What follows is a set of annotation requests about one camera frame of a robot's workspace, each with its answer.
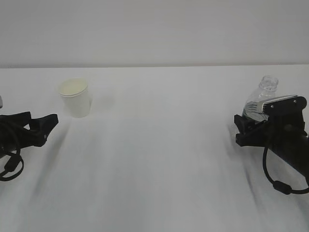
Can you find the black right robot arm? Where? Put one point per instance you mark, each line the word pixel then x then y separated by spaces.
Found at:
pixel 299 162

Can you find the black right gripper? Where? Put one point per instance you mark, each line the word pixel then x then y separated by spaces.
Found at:
pixel 287 131

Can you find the white paper cup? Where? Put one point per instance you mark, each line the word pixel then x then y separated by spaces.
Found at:
pixel 74 93

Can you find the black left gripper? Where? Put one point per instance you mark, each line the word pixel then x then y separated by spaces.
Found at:
pixel 22 131

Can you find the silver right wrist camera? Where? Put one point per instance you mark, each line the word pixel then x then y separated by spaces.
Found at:
pixel 282 105

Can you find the clear green-label water bottle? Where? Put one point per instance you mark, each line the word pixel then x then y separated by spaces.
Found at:
pixel 266 90

